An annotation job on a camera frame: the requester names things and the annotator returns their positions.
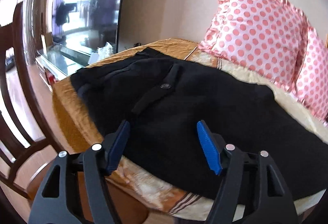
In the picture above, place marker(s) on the black pants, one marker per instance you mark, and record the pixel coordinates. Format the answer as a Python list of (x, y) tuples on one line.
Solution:
[(163, 99)]

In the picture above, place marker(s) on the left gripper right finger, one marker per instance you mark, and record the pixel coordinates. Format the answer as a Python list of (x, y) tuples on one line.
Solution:
[(271, 202)]

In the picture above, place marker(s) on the polka dot pillow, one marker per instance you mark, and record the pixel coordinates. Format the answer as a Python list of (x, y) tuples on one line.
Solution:
[(311, 75), (264, 36)]

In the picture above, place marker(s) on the white plastic bag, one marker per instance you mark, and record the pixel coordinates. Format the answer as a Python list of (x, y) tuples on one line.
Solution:
[(105, 51)]

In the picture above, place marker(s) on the dark wooden chair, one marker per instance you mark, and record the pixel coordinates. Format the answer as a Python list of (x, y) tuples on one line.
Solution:
[(12, 37)]

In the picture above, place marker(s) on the glass top TV stand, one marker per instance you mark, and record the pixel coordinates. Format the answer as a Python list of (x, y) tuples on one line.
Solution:
[(58, 64)]

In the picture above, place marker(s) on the polka dot pillow right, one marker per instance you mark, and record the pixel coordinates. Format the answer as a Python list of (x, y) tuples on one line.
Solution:
[(311, 75)]

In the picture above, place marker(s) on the yellow orange bed sheet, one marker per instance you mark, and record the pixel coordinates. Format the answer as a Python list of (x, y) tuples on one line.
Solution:
[(80, 133)]

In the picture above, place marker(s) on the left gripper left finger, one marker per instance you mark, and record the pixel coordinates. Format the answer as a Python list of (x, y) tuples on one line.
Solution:
[(58, 198)]

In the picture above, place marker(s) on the flat screen television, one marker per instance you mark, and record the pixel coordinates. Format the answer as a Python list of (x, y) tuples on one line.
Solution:
[(82, 27)]

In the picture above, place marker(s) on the polka dot pillow left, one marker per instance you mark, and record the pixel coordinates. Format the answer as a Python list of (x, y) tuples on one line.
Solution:
[(264, 36)]

